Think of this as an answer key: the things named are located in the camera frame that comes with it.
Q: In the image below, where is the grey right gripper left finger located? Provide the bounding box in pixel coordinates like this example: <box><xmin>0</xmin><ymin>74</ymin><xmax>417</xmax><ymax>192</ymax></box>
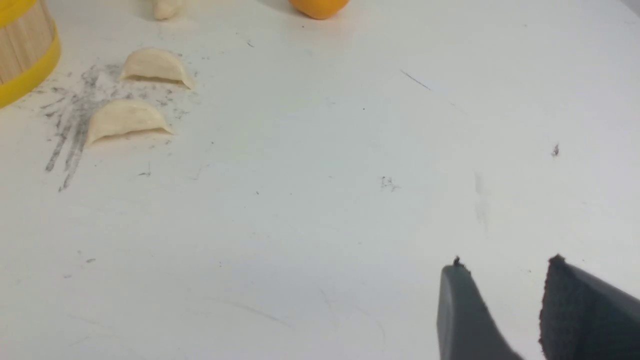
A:
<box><xmin>436</xmin><ymin>256</ymin><xmax>522</xmax><ymax>360</ymax></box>

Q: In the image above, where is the white dumpling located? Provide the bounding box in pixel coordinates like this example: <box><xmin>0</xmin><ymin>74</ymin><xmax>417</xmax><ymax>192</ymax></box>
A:
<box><xmin>151</xmin><ymin>0</ymin><xmax>185</xmax><ymax>21</ymax></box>
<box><xmin>84</xmin><ymin>98</ymin><xmax>174</xmax><ymax>146</ymax></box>
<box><xmin>119</xmin><ymin>47</ymin><xmax>195</xmax><ymax>90</ymax></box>

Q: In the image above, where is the bamboo steamer tray yellow rim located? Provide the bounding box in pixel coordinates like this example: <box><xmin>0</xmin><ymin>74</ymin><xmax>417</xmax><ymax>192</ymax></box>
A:
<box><xmin>0</xmin><ymin>0</ymin><xmax>61</xmax><ymax>108</ymax></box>

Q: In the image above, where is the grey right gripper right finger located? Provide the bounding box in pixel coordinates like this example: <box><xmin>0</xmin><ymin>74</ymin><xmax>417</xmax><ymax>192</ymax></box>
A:
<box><xmin>539</xmin><ymin>255</ymin><xmax>640</xmax><ymax>360</ymax></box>

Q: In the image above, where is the orange toy pear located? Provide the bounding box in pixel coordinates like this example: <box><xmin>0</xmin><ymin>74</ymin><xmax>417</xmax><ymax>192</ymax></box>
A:
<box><xmin>288</xmin><ymin>0</ymin><xmax>350</xmax><ymax>20</ymax></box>

